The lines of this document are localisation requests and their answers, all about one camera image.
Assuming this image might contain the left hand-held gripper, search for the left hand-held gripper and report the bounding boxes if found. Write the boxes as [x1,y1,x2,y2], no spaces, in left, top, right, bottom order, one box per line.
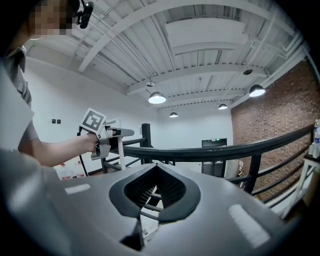
[79,107,136,161]

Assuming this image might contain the black metal railing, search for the black metal railing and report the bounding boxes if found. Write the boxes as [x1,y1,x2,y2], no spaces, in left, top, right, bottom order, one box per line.
[101,123,316,221]

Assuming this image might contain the clear water jug red label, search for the clear water jug red label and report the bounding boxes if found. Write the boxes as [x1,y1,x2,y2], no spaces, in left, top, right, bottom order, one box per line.
[74,161,87,178]
[59,162,73,180]

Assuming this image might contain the person's grey shirt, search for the person's grey shirt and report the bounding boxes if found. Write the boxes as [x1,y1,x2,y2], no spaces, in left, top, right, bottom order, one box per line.
[0,43,62,181]

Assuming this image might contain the white ceiling air unit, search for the white ceiling air unit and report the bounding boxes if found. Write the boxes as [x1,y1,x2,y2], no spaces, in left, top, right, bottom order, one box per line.
[163,14,248,56]

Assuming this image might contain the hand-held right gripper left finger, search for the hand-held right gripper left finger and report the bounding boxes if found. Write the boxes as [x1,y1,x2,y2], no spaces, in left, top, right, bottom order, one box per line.
[6,163,158,256]

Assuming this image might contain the black double door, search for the black double door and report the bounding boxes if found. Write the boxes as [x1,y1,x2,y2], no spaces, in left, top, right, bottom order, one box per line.
[201,137,228,177]

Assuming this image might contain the person's head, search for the person's head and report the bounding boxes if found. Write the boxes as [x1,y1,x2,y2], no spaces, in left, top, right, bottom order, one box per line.
[23,0,77,40]

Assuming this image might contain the black stair frame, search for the black stair frame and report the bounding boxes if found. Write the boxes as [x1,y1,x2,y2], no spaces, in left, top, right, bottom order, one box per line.
[141,123,154,149]

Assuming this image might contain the person's left forearm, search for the person's left forearm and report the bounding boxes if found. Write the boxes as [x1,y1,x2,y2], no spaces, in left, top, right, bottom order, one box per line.
[18,133,99,168]

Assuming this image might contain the group of bottles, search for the group of bottles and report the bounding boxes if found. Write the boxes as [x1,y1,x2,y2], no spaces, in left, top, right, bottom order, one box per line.
[308,119,320,159]

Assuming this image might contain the black head-worn camera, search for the black head-worn camera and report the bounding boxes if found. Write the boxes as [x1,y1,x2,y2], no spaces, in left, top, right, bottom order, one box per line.
[74,0,95,30]

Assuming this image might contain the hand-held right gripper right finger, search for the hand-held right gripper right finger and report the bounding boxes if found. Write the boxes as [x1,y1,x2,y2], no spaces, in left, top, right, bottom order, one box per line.
[144,163,302,256]

